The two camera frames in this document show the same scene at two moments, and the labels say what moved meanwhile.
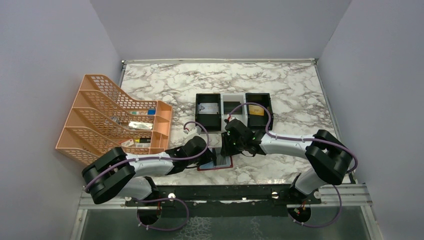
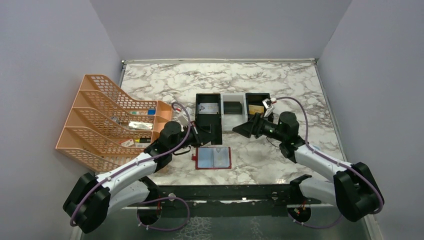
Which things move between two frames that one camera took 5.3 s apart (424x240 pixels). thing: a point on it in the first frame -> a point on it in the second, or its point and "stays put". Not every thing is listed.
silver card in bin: (208, 108) stays put
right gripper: (227, 144) -> (257, 124)
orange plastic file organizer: (103, 117) stays put
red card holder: (222, 161) stays put
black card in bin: (229, 106) stays put
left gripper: (211, 157) -> (199, 136)
